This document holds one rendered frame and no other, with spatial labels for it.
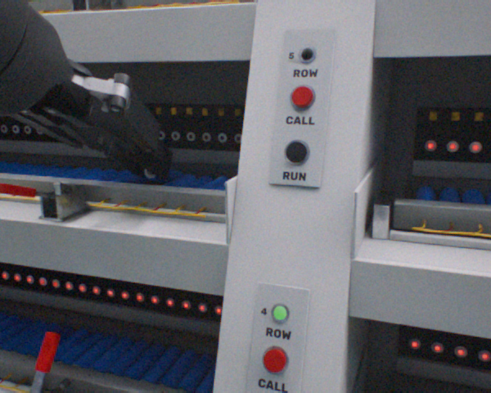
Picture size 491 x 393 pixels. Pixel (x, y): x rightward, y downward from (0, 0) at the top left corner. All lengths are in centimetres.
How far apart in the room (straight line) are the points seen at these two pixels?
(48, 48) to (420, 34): 26
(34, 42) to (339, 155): 22
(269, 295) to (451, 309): 13
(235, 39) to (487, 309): 28
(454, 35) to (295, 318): 24
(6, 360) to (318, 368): 35
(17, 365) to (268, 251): 32
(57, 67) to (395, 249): 27
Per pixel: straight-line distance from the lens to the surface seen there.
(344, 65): 40
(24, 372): 59
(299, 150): 38
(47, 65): 35
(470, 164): 54
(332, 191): 37
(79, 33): 52
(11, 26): 32
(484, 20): 41
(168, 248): 42
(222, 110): 58
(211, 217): 45
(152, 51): 47
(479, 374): 54
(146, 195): 48
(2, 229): 52
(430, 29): 41
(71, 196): 49
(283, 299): 38
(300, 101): 39
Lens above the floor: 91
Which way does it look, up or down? 5 degrees up
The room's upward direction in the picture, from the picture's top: 6 degrees clockwise
